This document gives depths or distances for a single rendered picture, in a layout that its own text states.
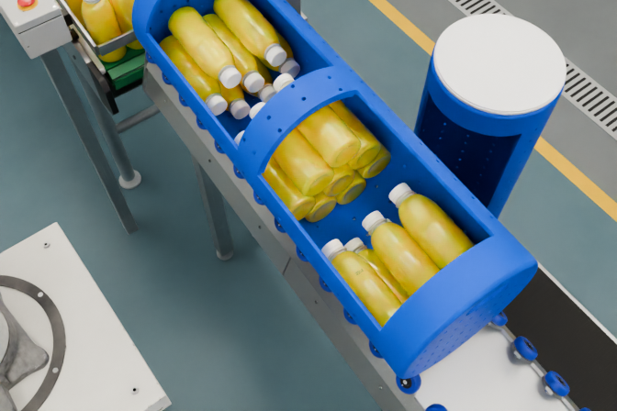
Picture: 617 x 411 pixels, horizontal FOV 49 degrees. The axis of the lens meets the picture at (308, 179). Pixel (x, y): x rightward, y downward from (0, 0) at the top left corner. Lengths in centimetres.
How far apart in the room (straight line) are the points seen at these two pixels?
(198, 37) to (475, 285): 72
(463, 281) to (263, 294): 137
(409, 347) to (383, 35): 208
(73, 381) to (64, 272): 19
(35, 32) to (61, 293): 60
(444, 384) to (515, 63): 68
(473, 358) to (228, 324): 115
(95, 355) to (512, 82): 96
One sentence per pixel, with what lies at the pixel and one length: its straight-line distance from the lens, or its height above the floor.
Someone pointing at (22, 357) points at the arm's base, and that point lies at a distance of 118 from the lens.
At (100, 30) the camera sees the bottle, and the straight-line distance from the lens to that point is 161.
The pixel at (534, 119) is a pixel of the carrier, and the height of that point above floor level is 100.
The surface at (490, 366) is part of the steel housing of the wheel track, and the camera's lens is 129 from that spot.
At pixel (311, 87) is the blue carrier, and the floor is 123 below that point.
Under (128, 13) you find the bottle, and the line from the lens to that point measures 162.
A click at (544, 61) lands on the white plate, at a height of 104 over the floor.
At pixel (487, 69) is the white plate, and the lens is 149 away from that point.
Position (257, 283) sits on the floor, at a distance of 231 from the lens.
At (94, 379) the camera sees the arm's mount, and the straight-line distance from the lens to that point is 116.
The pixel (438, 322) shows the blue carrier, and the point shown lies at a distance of 99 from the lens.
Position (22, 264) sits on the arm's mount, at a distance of 128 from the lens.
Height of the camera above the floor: 212
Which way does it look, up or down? 58 degrees down
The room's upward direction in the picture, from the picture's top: straight up
